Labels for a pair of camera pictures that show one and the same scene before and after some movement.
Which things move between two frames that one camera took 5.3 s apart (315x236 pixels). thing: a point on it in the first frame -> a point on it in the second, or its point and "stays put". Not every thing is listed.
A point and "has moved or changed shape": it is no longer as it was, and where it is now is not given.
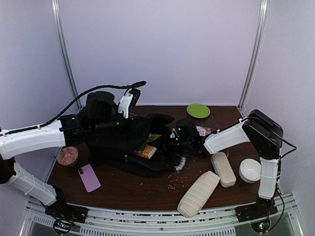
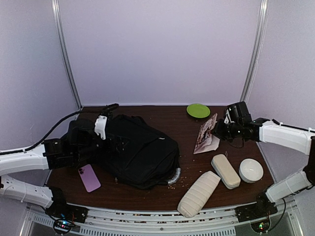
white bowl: (250, 170) stays put
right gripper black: (166, 148) -> (217, 130)
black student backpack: (147, 148) has moved or changed shape
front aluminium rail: (106, 222) stays put
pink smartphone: (89, 178) stays put
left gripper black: (134, 128) -> (118, 150)
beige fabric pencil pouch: (191, 203) stays put
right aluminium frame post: (257, 47) stays put
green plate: (198, 110) stays put
